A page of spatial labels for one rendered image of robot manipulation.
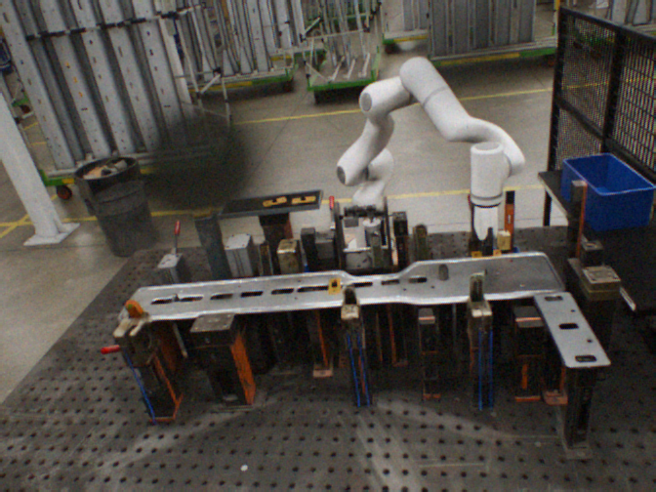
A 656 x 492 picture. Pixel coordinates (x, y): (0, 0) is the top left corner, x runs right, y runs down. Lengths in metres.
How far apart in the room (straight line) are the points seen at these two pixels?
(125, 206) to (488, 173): 3.31
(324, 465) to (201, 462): 0.36
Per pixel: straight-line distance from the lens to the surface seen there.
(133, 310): 1.65
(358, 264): 1.79
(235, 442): 1.66
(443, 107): 1.51
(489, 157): 1.42
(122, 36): 5.84
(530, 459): 1.55
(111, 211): 4.32
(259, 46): 9.13
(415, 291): 1.57
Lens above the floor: 1.92
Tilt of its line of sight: 30 degrees down
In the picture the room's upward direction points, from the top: 10 degrees counter-clockwise
